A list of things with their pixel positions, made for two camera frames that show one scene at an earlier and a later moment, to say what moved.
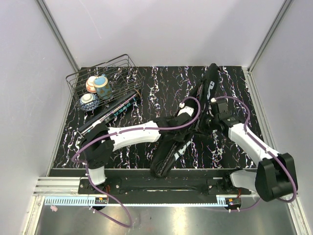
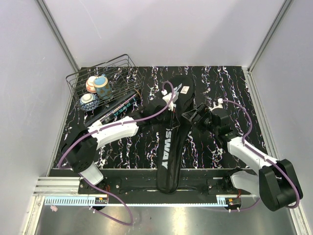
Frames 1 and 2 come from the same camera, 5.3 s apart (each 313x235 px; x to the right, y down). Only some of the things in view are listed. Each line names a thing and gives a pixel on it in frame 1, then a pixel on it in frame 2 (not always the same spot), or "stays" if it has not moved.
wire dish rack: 99,83 stays
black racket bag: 198,103 → 173,118
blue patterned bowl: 88,102 stays
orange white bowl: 90,85 stays
